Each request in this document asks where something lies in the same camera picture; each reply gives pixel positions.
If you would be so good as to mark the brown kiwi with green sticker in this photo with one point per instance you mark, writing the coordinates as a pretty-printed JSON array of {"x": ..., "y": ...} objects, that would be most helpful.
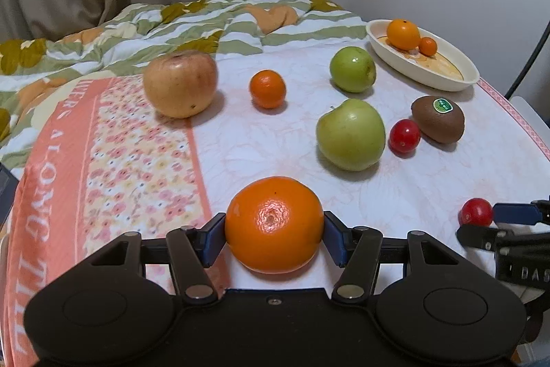
[{"x": 438, "y": 120}]

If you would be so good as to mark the red cherry tomato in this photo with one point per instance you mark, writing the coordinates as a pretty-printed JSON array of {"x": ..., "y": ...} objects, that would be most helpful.
[
  {"x": 404, "y": 136},
  {"x": 475, "y": 211}
]

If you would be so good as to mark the large orange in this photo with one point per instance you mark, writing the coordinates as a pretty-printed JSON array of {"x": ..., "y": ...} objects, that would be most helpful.
[{"x": 275, "y": 225}]

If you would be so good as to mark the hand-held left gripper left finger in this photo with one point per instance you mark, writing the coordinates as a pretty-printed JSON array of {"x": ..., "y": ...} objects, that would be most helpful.
[{"x": 212, "y": 240}]

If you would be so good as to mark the large yellow-red apple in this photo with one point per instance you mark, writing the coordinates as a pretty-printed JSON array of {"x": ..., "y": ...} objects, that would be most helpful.
[{"x": 180, "y": 83}]

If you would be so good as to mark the white oval dish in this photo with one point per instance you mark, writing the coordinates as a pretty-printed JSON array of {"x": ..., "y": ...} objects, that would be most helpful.
[{"x": 429, "y": 68}]

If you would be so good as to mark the pink floral printed sheet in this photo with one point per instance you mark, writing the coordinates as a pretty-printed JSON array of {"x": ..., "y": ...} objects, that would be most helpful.
[{"x": 258, "y": 139}]

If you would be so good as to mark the tiny orange kumquat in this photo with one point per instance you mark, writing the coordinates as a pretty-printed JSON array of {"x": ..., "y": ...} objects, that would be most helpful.
[{"x": 427, "y": 46}]

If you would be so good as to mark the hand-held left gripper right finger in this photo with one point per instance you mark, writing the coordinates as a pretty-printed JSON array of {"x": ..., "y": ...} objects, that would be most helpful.
[{"x": 336, "y": 240}]

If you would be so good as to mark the white plastic object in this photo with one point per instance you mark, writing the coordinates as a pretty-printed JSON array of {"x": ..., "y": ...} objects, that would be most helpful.
[{"x": 530, "y": 115}]

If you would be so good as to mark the dark blue object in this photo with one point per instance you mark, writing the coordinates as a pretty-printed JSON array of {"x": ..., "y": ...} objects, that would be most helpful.
[{"x": 6, "y": 195}]

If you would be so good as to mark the green striped floral quilt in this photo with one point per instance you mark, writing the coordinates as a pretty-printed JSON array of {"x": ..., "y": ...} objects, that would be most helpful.
[{"x": 193, "y": 27}]

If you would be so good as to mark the green apple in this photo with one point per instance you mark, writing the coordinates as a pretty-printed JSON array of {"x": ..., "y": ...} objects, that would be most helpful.
[
  {"x": 352, "y": 68},
  {"x": 350, "y": 135}
]

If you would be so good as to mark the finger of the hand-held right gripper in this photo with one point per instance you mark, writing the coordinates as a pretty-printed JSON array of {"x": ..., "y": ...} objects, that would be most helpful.
[
  {"x": 477, "y": 237},
  {"x": 511, "y": 213}
]

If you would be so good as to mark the small mandarin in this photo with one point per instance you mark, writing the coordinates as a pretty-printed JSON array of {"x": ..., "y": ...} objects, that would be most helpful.
[{"x": 267, "y": 89}]

